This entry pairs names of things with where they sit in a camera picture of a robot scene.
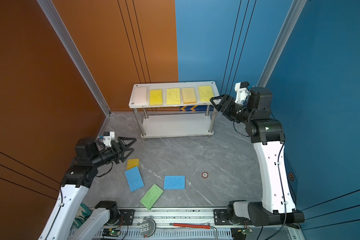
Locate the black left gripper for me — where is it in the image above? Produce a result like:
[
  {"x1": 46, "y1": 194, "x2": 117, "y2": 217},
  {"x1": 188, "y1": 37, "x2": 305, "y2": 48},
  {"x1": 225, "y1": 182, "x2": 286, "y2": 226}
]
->
[{"x1": 91, "y1": 137, "x2": 136, "y2": 169}]

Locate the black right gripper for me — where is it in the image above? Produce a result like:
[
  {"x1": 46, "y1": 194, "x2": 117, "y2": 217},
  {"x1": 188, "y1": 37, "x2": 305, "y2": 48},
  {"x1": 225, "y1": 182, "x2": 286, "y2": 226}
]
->
[{"x1": 210, "y1": 93, "x2": 255, "y2": 125}]

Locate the yellow cellulose sponge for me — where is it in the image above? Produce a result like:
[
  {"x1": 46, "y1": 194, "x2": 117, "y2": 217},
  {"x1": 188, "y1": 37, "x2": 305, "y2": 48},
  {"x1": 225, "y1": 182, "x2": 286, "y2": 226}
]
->
[
  {"x1": 166, "y1": 88, "x2": 181, "y2": 105},
  {"x1": 198, "y1": 86, "x2": 214, "y2": 103}
]

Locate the orange-yellow thick sponge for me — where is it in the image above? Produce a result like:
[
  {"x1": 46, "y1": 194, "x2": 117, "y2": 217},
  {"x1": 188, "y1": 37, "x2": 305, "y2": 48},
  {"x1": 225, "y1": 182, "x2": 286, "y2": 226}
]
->
[{"x1": 182, "y1": 88, "x2": 197, "y2": 104}]

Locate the white foam sponge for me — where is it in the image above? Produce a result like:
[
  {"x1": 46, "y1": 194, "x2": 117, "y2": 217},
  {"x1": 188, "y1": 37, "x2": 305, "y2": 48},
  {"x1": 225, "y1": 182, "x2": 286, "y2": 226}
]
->
[{"x1": 133, "y1": 87, "x2": 148, "y2": 105}]

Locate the blue cellulose sponge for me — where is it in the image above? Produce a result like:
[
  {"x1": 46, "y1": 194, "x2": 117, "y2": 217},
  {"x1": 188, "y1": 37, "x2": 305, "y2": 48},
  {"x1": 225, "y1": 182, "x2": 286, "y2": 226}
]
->
[
  {"x1": 125, "y1": 167, "x2": 144, "y2": 192},
  {"x1": 164, "y1": 176, "x2": 186, "y2": 190}
]

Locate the yellow foam sponge front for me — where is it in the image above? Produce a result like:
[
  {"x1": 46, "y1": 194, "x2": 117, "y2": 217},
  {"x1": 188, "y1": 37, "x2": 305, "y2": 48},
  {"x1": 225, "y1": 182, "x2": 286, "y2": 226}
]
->
[{"x1": 150, "y1": 89, "x2": 163, "y2": 106}]

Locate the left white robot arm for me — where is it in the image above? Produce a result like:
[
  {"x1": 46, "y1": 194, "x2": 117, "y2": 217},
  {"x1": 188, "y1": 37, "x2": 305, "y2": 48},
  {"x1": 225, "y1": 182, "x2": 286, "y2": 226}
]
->
[{"x1": 39, "y1": 136, "x2": 137, "y2": 240}]

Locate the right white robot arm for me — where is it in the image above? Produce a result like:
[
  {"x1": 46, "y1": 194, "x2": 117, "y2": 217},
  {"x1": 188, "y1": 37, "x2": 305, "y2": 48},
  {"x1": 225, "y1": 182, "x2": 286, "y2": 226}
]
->
[{"x1": 210, "y1": 87, "x2": 305, "y2": 227}]

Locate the white two-tier metal shelf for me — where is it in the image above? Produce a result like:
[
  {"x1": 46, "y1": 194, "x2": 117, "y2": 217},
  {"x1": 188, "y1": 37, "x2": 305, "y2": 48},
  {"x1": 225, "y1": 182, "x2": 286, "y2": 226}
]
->
[{"x1": 129, "y1": 81, "x2": 219, "y2": 140}]

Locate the small orange-yellow sponge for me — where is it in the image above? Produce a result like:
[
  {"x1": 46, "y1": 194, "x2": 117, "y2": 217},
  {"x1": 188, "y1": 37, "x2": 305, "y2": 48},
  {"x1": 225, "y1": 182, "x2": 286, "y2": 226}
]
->
[{"x1": 127, "y1": 159, "x2": 140, "y2": 171}]

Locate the green cellulose sponge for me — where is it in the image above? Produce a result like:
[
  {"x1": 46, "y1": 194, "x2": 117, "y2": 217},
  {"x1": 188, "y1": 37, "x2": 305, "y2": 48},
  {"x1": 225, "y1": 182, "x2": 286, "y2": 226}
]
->
[{"x1": 140, "y1": 184, "x2": 164, "y2": 210}]

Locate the round grey socket plate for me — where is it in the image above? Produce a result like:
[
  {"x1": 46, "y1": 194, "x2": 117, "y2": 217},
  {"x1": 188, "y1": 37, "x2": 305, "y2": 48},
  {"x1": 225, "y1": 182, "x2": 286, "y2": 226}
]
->
[{"x1": 140, "y1": 217, "x2": 156, "y2": 238}]

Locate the green circuit board left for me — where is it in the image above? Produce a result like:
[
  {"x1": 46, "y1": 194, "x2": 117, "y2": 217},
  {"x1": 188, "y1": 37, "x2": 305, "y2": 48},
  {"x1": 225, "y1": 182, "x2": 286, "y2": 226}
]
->
[{"x1": 102, "y1": 229, "x2": 121, "y2": 239}]

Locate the circuit board right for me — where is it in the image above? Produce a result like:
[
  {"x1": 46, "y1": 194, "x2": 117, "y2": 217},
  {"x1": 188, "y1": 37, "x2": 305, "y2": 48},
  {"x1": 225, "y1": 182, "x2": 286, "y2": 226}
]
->
[{"x1": 238, "y1": 226, "x2": 253, "y2": 236}]

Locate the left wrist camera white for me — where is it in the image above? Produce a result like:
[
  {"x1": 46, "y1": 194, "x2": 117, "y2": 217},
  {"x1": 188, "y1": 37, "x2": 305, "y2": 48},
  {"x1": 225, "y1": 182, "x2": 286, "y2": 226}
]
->
[{"x1": 98, "y1": 132, "x2": 115, "y2": 148}]

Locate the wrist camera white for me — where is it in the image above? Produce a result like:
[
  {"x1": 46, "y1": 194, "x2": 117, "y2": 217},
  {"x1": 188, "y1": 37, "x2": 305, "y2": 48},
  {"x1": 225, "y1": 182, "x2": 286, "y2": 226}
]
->
[
  {"x1": 235, "y1": 82, "x2": 250, "y2": 104},
  {"x1": 98, "y1": 132, "x2": 115, "y2": 148}
]

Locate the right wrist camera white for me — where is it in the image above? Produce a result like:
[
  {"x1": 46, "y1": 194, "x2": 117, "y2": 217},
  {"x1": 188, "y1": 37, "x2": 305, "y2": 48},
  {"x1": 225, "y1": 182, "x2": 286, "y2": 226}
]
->
[{"x1": 235, "y1": 82, "x2": 250, "y2": 104}]

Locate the small red ring marker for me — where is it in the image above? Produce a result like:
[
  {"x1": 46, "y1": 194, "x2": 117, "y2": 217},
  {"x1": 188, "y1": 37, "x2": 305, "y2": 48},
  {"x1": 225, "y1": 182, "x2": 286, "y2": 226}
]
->
[{"x1": 202, "y1": 172, "x2": 209, "y2": 179}]

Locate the aluminium front rail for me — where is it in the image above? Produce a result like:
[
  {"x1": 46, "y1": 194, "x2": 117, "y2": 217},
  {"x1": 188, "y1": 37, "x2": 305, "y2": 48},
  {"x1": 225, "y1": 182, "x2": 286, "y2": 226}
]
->
[{"x1": 94, "y1": 207, "x2": 305, "y2": 240}]

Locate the red handled tool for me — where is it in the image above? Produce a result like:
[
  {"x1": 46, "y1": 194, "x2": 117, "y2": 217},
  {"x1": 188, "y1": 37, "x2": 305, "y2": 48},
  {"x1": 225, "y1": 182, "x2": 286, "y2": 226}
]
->
[{"x1": 170, "y1": 223, "x2": 218, "y2": 240}]

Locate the aluminium right corner post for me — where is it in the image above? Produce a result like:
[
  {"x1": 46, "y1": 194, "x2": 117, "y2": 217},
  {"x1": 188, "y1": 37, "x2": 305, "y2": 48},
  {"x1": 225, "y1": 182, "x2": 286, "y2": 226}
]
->
[{"x1": 257, "y1": 0, "x2": 307, "y2": 87}]

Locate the aluminium corner post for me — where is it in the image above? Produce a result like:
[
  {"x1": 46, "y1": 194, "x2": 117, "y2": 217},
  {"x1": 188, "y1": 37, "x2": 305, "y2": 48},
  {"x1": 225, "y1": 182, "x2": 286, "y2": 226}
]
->
[
  {"x1": 37, "y1": 0, "x2": 112, "y2": 117},
  {"x1": 257, "y1": 0, "x2": 307, "y2": 87}
]

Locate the aluminium left corner post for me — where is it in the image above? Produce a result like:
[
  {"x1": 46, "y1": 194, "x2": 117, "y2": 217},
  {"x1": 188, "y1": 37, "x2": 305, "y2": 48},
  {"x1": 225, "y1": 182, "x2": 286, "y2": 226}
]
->
[{"x1": 37, "y1": 0, "x2": 112, "y2": 117}]

